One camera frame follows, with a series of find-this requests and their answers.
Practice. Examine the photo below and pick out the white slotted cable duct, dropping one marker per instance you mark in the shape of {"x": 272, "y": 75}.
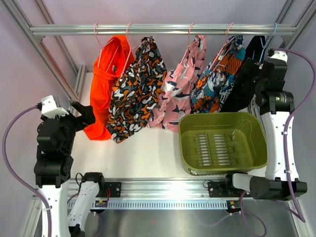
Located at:
{"x": 159, "y": 204}

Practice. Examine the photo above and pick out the aluminium frame post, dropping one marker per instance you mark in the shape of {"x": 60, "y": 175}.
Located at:
{"x": 300, "y": 14}
{"x": 73, "y": 92}

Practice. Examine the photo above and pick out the aluminium hanging rail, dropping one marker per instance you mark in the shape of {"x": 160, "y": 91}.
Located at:
{"x": 168, "y": 29}

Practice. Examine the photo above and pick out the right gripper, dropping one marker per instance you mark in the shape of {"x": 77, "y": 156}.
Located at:
{"x": 251, "y": 67}

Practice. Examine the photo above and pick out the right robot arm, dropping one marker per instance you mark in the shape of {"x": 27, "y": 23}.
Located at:
{"x": 264, "y": 83}

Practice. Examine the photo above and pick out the blue orange patterned shorts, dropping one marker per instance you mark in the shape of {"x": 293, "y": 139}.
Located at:
{"x": 213, "y": 88}

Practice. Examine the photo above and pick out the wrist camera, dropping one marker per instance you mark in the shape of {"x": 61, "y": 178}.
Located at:
{"x": 277, "y": 54}
{"x": 51, "y": 108}

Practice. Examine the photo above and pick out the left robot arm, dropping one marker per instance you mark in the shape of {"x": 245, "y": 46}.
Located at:
{"x": 52, "y": 170}

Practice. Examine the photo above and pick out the olive green plastic bin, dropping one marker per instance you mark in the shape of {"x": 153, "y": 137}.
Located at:
{"x": 220, "y": 143}

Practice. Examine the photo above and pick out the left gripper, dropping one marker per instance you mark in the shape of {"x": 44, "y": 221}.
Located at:
{"x": 87, "y": 117}

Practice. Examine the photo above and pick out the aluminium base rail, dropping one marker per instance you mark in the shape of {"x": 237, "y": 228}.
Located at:
{"x": 153, "y": 189}

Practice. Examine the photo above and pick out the camouflage shorts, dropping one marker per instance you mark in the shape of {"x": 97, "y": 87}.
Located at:
{"x": 135, "y": 94}

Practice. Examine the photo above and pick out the black shorts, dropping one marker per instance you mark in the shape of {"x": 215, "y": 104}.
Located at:
{"x": 241, "y": 95}

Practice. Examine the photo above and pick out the right aluminium frame post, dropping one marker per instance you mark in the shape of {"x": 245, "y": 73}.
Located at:
{"x": 300, "y": 14}

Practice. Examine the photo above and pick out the pink shark print shorts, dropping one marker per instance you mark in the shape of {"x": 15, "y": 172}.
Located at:
{"x": 174, "y": 101}

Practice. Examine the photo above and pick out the left aluminium frame post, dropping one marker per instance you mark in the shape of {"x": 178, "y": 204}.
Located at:
{"x": 73, "y": 92}

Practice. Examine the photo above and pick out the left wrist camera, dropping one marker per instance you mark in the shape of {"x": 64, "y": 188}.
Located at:
{"x": 51, "y": 108}

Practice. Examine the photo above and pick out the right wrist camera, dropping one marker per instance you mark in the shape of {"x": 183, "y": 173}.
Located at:
{"x": 277, "y": 54}

